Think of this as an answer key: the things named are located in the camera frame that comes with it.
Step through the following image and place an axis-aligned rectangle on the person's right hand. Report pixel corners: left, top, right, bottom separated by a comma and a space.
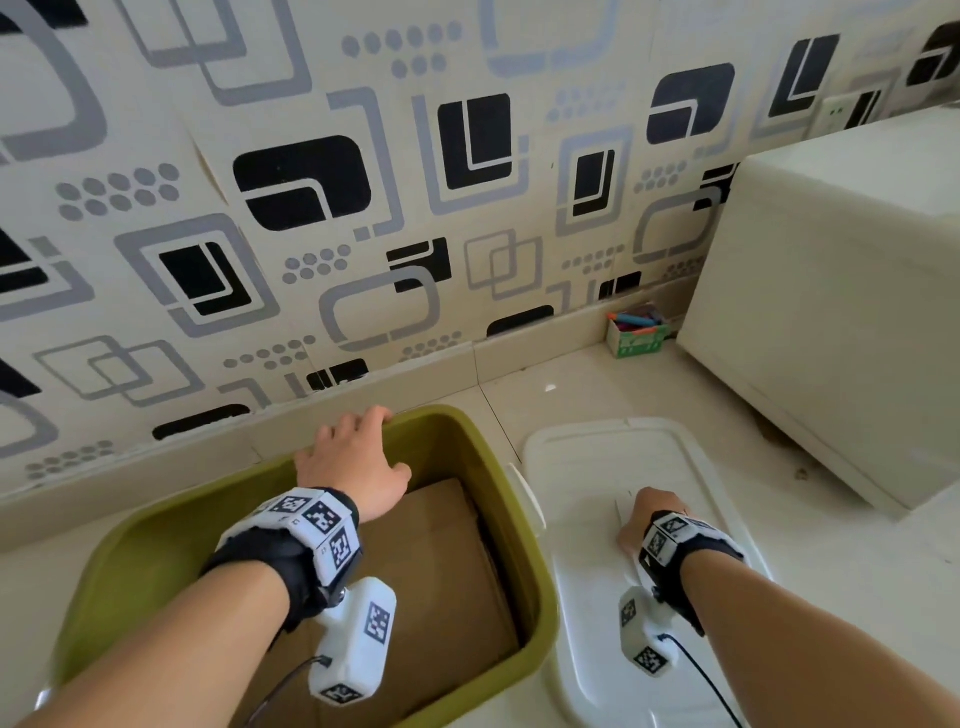
615, 487, 690, 558

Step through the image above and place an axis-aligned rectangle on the person's left hand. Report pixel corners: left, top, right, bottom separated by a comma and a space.
294, 405, 413, 525

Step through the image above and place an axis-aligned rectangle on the olive green plastic storage bin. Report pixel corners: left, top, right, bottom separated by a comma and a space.
33, 405, 561, 728

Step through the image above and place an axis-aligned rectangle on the person's right forearm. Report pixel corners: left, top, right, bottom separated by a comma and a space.
678, 555, 960, 728

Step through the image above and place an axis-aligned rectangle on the person's left forearm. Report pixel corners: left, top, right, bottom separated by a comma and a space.
15, 558, 294, 728

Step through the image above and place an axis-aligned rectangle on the white marker wrist tracker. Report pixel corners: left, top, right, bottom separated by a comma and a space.
217, 487, 362, 591
638, 510, 745, 583

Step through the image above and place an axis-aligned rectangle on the white plastic bin lid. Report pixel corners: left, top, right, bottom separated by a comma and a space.
522, 417, 778, 728

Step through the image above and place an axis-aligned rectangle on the brown cardboard sheet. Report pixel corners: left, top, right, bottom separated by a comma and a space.
262, 478, 523, 728

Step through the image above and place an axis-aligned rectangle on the green and white chalk box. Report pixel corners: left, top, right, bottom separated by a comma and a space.
605, 303, 672, 360

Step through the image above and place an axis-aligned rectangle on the bunch of coloured chalk sticks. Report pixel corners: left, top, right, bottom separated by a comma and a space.
609, 303, 667, 336

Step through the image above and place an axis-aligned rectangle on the cream white cabinet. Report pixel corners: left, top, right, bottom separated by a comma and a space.
677, 105, 960, 516

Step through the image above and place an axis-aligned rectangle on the black wrist strap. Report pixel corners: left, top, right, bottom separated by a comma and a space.
200, 489, 366, 633
651, 537, 745, 639

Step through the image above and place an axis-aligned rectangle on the white wrist camera with markers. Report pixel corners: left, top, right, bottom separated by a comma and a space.
618, 583, 681, 679
308, 577, 398, 708

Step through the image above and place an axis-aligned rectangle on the thin black cable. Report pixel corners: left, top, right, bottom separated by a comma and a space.
240, 656, 333, 728
658, 633, 745, 728

